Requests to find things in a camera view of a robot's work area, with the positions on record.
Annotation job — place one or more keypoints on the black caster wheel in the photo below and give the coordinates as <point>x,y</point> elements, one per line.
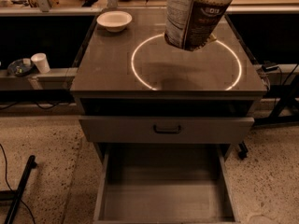
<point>242,154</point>

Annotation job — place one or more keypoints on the brown chip bag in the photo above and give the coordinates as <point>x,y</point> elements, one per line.
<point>190,23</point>

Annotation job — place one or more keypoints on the black drawer handle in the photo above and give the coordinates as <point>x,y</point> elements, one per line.
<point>163,130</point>

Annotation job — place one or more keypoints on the black stand leg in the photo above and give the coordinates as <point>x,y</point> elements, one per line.
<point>14,195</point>

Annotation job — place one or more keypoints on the black frame leg right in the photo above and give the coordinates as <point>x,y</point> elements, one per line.
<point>288,98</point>

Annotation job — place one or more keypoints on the black power adapter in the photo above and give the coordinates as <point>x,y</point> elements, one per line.
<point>268,67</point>

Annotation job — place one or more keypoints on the grey drawer cabinet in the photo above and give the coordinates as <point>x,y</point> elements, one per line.
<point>135,73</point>

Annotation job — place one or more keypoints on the white bowl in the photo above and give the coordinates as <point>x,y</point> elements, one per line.
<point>114,21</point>

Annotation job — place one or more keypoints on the open middle grey drawer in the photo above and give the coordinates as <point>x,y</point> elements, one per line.
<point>164,184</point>

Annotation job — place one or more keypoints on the white paper cup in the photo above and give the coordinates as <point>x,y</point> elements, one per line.
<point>41,62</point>

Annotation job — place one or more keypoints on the top grey drawer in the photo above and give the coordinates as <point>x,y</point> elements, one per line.
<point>139,130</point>

